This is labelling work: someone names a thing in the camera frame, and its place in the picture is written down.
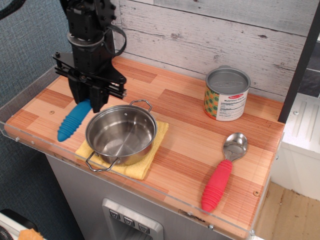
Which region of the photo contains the silver dispenser button panel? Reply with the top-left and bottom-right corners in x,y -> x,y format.
102,198 -> 164,240

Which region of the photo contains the clear acrylic guard rail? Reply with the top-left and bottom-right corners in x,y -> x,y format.
0,67 -> 284,240

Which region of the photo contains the stainless steel pot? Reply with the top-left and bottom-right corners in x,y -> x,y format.
85,99 -> 158,172

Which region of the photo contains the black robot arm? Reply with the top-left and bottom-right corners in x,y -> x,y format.
53,0 -> 127,113

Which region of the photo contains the orange object at corner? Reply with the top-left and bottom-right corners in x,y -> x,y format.
18,228 -> 44,240

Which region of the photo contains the black braided cable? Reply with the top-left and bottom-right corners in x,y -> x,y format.
0,0 -> 26,20

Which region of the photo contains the toy food can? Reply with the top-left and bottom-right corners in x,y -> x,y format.
203,65 -> 251,122

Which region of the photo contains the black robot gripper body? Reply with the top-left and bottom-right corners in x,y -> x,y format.
53,33 -> 127,98

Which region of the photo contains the yellow folded cloth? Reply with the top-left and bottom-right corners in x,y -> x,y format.
75,121 -> 169,180

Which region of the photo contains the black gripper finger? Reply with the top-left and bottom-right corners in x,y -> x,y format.
68,77 -> 90,105
89,86 -> 109,113

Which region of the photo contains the grey toy kitchen cabinet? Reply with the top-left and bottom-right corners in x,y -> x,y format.
45,153 -> 241,240

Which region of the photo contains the red handled spoon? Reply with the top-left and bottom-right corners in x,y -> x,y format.
201,132 -> 248,212

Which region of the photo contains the white side cabinet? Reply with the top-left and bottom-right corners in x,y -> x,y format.
270,93 -> 320,200

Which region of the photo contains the blue handled fork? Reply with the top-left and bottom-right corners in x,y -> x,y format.
57,98 -> 92,142

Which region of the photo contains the dark grey right post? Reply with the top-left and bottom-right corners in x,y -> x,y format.
278,0 -> 320,124

